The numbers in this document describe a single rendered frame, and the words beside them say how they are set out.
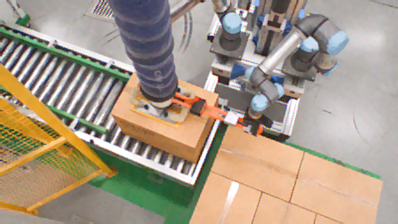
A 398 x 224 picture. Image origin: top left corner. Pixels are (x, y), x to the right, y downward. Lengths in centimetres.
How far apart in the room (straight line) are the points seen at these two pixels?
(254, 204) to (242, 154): 37
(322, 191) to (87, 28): 282
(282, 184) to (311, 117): 102
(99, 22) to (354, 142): 287
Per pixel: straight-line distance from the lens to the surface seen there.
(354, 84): 364
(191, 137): 207
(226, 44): 221
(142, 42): 142
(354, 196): 264
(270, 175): 248
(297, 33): 173
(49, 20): 408
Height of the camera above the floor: 292
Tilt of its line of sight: 67 degrees down
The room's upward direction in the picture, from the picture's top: 1 degrees counter-clockwise
